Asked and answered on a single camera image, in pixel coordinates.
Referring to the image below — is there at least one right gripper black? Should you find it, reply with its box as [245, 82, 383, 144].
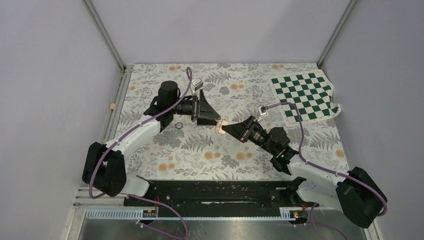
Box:
[222, 115, 277, 155]

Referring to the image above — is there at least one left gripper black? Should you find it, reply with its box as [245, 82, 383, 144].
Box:
[170, 90, 221, 126]

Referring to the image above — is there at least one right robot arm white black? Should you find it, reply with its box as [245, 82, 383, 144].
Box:
[216, 115, 388, 229]

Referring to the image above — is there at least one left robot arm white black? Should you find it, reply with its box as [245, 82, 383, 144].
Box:
[82, 78, 221, 206]

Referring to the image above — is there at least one floral patterned table mat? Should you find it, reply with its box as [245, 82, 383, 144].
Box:
[116, 63, 350, 181]

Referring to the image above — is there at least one green white checkered mat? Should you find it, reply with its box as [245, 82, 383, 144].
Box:
[269, 69, 342, 127]

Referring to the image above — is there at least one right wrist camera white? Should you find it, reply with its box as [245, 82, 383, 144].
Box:
[257, 106, 268, 122]

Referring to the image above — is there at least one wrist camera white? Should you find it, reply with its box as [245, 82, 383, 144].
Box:
[257, 106, 268, 122]
[191, 78, 204, 92]

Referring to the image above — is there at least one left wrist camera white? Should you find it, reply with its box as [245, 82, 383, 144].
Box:
[191, 78, 204, 92]

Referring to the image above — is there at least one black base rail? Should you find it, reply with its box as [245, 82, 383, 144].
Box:
[123, 180, 313, 218]

